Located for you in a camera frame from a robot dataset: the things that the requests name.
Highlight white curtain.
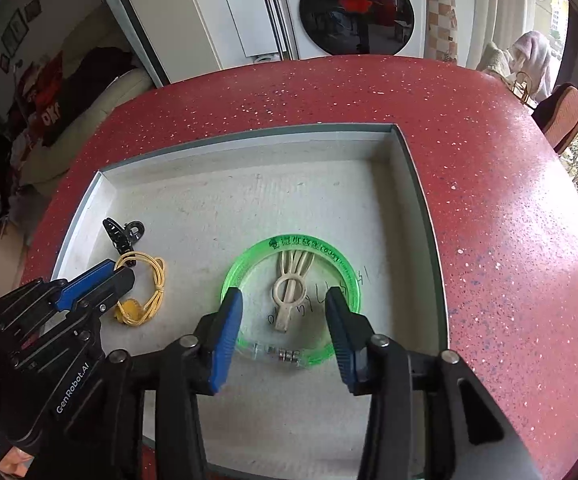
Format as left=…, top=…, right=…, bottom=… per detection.
left=456, top=0, right=534, bottom=76

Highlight red printed cloth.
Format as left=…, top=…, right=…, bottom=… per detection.
left=12, top=52, right=75, bottom=146

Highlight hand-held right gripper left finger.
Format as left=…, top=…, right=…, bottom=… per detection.
left=86, top=287, right=245, bottom=480

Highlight white washing machine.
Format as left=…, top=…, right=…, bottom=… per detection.
left=274, top=0, right=427, bottom=60

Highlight black clothes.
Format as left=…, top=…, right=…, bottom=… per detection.
left=56, top=47, right=137, bottom=126

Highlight cream sofa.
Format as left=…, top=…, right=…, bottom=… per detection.
left=19, top=5, right=155, bottom=196

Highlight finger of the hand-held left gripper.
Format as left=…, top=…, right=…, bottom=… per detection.
left=12, top=268, right=136, bottom=367
left=0, top=258, right=120, bottom=332

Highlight cardboard box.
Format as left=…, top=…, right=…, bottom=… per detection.
left=0, top=217, right=32, bottom=306

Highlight dark window frame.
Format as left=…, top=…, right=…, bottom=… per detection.
left=561, top=5, right=578, bottom=96

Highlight brown chair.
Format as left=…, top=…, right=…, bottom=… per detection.
left=531, top=82, right=578, bottom=155

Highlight beige cushion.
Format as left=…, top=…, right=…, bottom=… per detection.
left=476, top=41, right=517, bottom=88

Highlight yellow cord hair tie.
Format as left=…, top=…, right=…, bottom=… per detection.
left=114, top=251, right=168, bottom=326

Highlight checkered cloth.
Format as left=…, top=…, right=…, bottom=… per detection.
left=425, top=0, right=458, bottom=63

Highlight white cabinet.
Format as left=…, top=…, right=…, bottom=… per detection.
left=109, top=0, right=295, bottom=86

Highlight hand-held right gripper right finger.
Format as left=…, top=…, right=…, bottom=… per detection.
left=325, top=286, right=544, bottom=480

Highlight black claw hair clip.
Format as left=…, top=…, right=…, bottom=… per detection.
left=102, top=217, right=146, bottom=253

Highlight shallow white tray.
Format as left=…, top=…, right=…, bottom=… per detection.
left=50, top=122, right=454, bottom=480

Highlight cream hair pin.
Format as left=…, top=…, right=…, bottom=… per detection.
left=269, top=250, right=310, bottom=335

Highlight dark picture frame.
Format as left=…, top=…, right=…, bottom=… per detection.
left=0, top=9, right=29, bottom=58

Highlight green translucent bangle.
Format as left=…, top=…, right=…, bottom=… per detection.
left=220, top=234, right=365, bottom=363

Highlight pink towel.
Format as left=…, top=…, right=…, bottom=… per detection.
left=511, top=31, right=554, bottom=101

